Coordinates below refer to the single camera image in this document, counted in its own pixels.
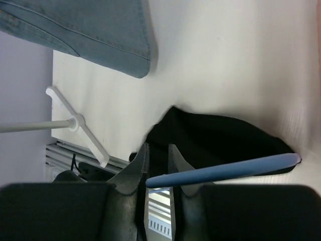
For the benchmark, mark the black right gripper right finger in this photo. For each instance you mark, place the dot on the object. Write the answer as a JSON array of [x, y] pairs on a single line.
[[209, 211]]

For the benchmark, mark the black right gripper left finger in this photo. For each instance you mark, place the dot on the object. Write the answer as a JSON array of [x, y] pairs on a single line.
[[70, 208]]

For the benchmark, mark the black skirt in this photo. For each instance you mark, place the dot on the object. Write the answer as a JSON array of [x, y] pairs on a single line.
[[183, 141]]

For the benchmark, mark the blue wire hanger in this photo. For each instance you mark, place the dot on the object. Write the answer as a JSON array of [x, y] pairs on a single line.
[[226, 172]]

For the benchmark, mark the white garment rack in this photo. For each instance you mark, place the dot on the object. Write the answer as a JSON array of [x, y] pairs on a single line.
[[75, 123]]

